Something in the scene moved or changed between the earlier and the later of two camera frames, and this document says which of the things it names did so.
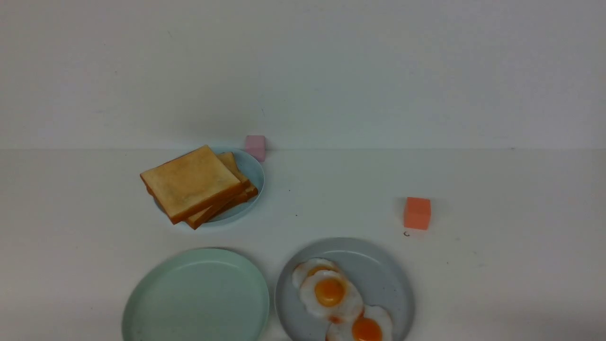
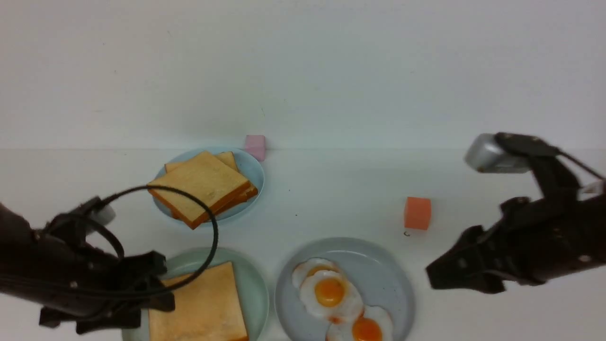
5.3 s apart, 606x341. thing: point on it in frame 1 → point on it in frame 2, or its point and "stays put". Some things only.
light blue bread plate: [253, 171] stays put
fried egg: [305, 269] stays put
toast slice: [189, 184] → [209, 309]
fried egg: [326, 292] stays put
